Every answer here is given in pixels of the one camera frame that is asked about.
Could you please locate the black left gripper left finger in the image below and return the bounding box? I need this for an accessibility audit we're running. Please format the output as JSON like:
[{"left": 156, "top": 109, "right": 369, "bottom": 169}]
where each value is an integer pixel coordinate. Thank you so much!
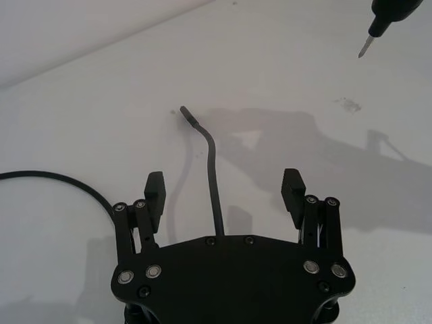
[{"left": 113, "top": 171, "right": 167, "bottom": 268}]

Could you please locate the black power cord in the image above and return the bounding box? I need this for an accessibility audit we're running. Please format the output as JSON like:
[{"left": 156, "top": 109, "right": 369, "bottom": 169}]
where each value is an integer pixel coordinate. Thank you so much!
[{"left": 0, "top": 170, "right": 117, "bottom": 219}]

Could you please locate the thin dark gripper cable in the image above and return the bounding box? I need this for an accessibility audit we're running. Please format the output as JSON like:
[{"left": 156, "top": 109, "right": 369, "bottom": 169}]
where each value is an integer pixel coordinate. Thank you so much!
[{"left": 180, "top": 105, "right": 226, "bottom": 238}]

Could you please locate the black corded tool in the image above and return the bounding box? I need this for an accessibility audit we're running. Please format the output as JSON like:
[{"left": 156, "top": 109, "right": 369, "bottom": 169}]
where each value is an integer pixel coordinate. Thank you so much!
[{"left": 357, "top": 0, "right": 425, "bottom": 59}]

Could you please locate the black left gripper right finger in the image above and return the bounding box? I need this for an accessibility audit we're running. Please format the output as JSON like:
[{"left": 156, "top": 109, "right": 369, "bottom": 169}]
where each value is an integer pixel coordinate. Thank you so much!
[{"left": 280, "top": 168, "right": 346, "bottom": 261}]

